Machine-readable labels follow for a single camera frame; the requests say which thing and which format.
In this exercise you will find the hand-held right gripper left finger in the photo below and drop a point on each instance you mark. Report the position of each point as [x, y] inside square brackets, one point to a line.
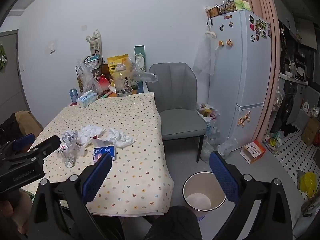
[97, 177]

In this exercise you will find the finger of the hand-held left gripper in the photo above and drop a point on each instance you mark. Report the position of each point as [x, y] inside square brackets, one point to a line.
[48, 143]
[23, 139]

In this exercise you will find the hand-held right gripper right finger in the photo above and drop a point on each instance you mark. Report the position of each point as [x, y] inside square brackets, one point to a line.
[223, 177]

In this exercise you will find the printed paper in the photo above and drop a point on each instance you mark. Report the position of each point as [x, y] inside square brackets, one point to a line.
[69, 136]

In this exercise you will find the white trash bin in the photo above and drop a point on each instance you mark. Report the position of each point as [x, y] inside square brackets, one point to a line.
[200, 182]

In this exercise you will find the clear plastic wrapper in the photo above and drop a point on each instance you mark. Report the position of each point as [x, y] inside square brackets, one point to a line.
[71, 155]

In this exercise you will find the blue and white packet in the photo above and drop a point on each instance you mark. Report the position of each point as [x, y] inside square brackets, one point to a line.
[103, 151]

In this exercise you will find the person's left hand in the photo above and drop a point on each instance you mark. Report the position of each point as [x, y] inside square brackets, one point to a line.
[23, 202]

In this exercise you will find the clear plastic bags on floor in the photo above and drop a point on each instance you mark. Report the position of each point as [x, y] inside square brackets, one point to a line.
[215, 145]

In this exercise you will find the orange and white box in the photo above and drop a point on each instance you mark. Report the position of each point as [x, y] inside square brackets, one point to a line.
[253, 151]

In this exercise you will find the red and white wrapper scrap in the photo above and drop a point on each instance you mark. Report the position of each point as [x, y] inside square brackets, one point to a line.
[94, 137]

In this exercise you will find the blue soda can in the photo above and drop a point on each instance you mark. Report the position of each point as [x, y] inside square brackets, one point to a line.
[73, 95]

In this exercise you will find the grey door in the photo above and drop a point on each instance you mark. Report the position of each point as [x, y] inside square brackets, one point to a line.
[10, 85]

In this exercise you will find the blue and white tissue box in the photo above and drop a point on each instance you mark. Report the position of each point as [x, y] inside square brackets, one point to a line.
[86, 100]

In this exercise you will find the gold fridge magnet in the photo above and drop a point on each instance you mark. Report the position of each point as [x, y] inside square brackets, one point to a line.
[243, 120]

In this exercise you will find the yellow smiley bag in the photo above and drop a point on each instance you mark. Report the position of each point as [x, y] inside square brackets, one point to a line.
[273, 142]

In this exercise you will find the table with floral tablecloth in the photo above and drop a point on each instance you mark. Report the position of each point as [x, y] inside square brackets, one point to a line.
[130, 120]

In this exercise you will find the bag of clutter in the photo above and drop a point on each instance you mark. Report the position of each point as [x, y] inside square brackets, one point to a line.
[207, 111]

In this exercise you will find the person's leg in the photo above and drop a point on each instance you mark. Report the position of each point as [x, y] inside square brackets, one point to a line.
[172, 223]

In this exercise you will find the red vase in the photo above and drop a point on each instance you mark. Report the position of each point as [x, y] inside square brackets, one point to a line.
[103, 83]

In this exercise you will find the yellow plastic item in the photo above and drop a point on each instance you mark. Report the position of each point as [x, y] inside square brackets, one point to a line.
[307, 182]

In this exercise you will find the green hanging toy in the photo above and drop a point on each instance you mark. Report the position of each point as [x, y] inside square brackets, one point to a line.
[2, 57]

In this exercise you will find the large clear water bottle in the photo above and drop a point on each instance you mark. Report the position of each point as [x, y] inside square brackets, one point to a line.
[122, 82]

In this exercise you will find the cardboard box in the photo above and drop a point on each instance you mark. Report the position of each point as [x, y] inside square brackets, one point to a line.
[311, 131]

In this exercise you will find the grey upholstered chair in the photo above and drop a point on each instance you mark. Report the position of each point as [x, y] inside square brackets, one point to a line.
[172, 92]

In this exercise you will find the yellow snack bag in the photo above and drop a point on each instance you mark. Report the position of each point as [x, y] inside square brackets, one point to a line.
[115, 60]

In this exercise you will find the white fridge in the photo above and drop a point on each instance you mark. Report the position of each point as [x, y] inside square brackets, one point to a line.
[235, 67]

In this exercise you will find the hanging clear plastic bag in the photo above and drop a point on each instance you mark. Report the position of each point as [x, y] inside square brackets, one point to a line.
[205, 60]

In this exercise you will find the kitchen shelf with dishes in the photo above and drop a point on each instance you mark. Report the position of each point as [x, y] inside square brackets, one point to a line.
[295, 62]

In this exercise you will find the cluster of fridge magnets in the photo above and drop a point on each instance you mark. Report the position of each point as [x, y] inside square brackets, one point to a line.
[260, 27]

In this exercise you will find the brown box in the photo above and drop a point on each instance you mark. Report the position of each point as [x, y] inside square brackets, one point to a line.
[213, 12]

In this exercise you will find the green patterned box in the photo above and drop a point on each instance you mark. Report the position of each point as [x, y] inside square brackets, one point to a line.
[242, 4]

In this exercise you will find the white light switch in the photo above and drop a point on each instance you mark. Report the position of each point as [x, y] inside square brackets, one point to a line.
[51, 48]

